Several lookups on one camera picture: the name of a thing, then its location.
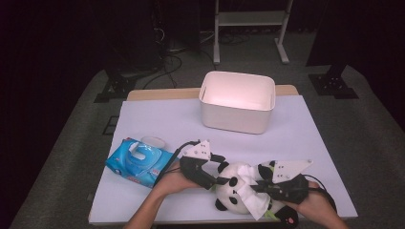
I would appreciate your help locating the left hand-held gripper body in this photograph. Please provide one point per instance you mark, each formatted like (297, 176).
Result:
(194, 168)

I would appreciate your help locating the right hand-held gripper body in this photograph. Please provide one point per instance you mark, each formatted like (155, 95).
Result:
(289, 187)

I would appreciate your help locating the panda plush toy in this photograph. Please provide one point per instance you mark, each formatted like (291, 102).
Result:
(230, 194)

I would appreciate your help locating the blue wet wipes packet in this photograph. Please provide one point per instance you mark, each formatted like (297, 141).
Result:
(137, 165)

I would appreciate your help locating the person's left hand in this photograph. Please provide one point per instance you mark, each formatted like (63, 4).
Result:
(173, 183)

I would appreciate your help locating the person's right hand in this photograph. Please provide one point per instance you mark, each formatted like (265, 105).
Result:
(315, 203)

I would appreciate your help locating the white plastic storage bin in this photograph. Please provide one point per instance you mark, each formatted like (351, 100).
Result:
(237, 105)

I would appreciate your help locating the black stand base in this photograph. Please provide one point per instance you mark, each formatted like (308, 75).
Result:
(116, 86)
(332, 84)

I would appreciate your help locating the white metal stand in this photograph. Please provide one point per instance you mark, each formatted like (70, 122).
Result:
(250, 18)

